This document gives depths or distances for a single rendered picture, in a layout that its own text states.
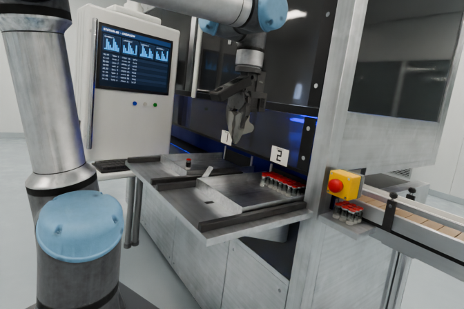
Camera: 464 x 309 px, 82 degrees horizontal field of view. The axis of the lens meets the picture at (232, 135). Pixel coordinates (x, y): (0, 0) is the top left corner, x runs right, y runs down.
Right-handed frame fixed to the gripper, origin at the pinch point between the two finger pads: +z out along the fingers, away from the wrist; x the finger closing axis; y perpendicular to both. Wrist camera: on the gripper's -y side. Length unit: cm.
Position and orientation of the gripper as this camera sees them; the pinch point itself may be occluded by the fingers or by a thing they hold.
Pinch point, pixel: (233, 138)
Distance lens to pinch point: 75.4
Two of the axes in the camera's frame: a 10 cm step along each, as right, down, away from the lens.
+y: 8.0, 0.1, 6.0
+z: -1.2, 9.8, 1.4
